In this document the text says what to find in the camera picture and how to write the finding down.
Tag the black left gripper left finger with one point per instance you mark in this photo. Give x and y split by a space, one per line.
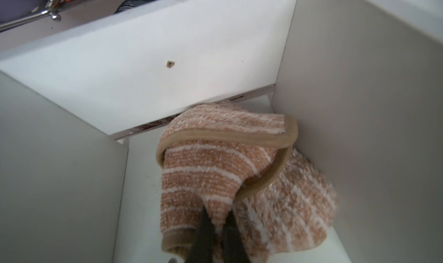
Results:
202 248

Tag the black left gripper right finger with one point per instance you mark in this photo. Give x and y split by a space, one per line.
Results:
232 245

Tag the white wooden bookshelf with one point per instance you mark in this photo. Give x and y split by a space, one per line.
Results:
82 113

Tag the black wall shelf tray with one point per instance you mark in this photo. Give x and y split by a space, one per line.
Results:
15 13

